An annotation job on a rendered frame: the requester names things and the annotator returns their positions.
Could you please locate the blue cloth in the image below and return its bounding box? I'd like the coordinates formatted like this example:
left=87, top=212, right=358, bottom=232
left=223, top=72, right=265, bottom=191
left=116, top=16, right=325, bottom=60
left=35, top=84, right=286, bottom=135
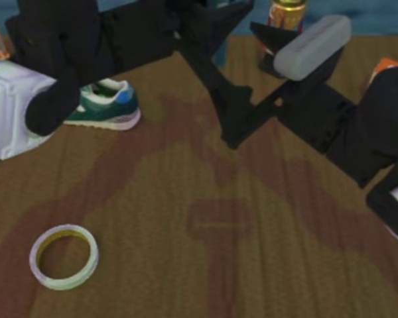
left=214, top=0, right=398, bottom=69

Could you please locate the golden drink can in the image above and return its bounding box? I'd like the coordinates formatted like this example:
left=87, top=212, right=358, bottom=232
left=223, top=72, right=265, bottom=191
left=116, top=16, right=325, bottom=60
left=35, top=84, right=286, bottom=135
left=261, top=0, right=307, bottom=58

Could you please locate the green and white sneaker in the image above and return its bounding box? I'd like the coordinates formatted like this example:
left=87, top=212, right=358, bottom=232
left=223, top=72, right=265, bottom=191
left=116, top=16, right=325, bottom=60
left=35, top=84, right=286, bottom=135
left=62, top=79, right=142, bottom=131

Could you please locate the grey oblong case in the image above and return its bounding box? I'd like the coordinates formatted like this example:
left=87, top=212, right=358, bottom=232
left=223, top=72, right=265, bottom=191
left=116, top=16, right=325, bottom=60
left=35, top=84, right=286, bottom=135
left=273, top=15, right=353, bottom=81

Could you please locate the clear tape roll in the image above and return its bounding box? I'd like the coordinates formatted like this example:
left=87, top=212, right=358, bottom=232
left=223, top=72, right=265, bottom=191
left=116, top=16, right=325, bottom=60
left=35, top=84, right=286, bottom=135
left=29, top=224, right=100, bottom=292

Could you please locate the orange and white packet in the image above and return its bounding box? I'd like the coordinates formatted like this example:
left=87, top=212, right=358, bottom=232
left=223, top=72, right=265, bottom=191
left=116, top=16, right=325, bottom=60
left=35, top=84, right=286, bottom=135
left=367, top=57, right=398, bottom=89

